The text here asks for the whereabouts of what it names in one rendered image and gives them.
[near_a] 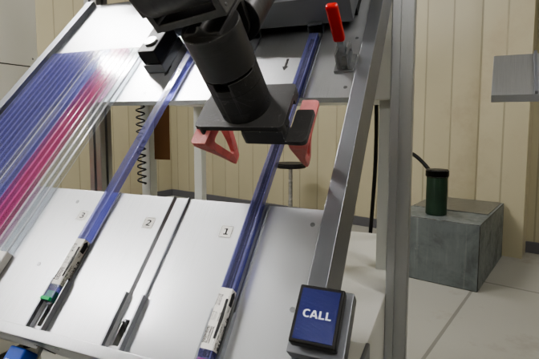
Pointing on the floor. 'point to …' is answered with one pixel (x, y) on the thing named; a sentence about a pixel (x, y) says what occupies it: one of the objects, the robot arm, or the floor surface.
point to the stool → (290, 176)
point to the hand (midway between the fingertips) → (269, 157)
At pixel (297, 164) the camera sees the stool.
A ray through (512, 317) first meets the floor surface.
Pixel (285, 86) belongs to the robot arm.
